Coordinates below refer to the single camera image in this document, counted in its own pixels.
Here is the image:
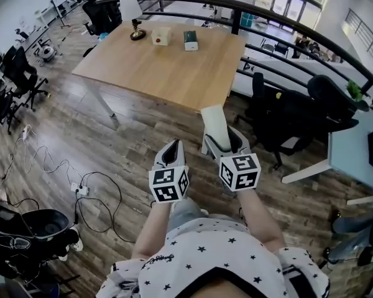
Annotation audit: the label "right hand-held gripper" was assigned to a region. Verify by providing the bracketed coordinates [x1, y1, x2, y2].
[201, 125, 262, 192]

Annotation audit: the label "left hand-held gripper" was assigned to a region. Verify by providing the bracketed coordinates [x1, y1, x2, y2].
[148, 139, 190, 204]

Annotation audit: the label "person's left forearm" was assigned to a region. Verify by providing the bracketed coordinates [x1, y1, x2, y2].
[132, 197, 175, 260]

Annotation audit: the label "person's right forearm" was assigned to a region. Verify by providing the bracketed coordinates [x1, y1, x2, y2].
[237, 188, 287, 254]

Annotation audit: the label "grey denim shorts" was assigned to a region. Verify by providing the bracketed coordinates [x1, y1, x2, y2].
[169, 197, 246, 232]

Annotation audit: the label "black office chair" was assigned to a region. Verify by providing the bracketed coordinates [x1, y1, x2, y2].
[236, 72, 360, 169]
[82, 0, 122, 37]
[0, 45, 49, 111]

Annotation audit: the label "white table leg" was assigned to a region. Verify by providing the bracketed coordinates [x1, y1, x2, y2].
[83, 79, 116, 118]

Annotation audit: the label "white power strip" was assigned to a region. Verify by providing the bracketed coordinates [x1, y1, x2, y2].
[70, 181, 90, 196]

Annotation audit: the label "white star print shirt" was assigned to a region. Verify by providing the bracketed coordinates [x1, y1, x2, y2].
[96, 217, 330, 298]

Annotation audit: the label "green and white tissue box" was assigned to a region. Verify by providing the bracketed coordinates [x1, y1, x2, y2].
[183, 30, 200, 52]

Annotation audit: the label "cream organizer box red knob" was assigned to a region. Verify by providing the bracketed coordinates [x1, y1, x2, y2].
[151, 26, 172, 47]

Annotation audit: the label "white desk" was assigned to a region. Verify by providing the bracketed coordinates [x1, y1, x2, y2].
[281, 109, 373, 206]

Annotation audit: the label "green potted plant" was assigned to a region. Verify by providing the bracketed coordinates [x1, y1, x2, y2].
[346, 79, 365, 102]

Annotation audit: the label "white shade brass desk lamp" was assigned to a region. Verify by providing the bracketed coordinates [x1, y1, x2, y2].
[119, 0, 147, 42]

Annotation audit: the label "round white device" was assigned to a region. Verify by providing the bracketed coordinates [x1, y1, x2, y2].
[39, 43, 57, 62]

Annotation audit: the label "black cable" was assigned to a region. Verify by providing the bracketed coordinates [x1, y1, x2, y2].
[73, 171, 135, 244]

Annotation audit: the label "white cable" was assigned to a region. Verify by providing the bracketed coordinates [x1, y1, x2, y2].
[4, 125, 81, 187]

